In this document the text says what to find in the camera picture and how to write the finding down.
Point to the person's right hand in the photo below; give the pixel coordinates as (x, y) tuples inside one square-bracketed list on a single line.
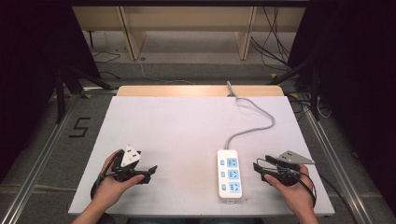
[(295, 196)]

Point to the black metal stand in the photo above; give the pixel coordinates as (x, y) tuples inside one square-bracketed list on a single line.
[(65, 84), (311, 81)]

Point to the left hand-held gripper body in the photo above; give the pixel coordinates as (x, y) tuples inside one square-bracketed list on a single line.
[(130, 155)]

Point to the person's left hand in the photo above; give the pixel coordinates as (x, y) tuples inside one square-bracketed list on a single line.
[(107, 189)]

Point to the dark curtain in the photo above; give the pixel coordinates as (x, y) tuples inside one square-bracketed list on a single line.
[(358, 77), (31, 62)]

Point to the light wooden bench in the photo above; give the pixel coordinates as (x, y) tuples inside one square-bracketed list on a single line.
[(186, 18)]

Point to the white table mat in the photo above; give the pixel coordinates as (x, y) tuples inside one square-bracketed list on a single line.
[(180, 130)]

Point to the aluminium floor rail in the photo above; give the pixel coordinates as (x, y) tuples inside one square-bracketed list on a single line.
[(336, 161), (37, 168)]

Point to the white power strip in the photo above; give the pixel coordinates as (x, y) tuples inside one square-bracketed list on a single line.
[(229, 174)]

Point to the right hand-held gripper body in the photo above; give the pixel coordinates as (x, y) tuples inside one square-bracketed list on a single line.
[(291, 158)]

